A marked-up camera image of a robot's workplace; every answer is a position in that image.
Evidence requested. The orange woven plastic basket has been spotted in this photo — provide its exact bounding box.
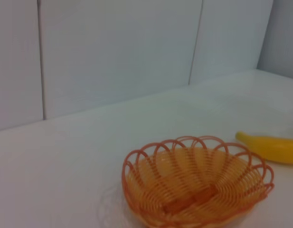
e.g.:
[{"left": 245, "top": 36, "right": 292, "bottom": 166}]
[{"left": 122, "top": 135, "right": 275, "bottom": 228}]

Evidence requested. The yellow banana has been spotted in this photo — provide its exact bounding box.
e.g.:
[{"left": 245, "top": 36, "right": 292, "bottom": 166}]
[{"left": 235, "top": 131, "right": 293, "bottom": 165}]

